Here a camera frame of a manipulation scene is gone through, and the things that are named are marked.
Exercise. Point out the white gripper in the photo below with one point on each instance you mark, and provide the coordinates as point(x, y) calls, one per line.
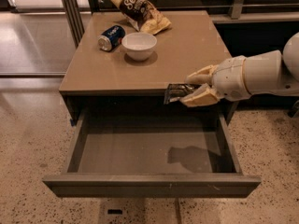
point(230, 77)

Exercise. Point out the black rxbar chocolate bar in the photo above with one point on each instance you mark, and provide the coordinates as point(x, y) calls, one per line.
point(175, 92)

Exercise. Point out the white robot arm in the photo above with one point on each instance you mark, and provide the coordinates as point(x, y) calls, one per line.
point(273, 72)

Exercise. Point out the open grey top drawer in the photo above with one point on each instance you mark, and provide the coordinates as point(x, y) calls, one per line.
point(181, 155)

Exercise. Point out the grey drawer cabinet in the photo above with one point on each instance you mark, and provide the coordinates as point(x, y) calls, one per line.
point(191, 43)

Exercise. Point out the white ceramic bowl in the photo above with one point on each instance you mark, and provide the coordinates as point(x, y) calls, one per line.
point(139, 46)

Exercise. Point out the black yellow chip bag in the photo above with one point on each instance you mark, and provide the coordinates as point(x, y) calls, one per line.
point(143, 15)

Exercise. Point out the blue pepsi soda can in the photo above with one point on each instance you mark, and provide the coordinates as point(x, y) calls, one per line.
point(111, 38)

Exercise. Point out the metal floor outlet plate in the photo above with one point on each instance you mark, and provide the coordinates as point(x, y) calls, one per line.
point(122, 211)

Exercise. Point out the metal railing frame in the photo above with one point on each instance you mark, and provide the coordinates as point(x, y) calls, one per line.
point(74, 10)

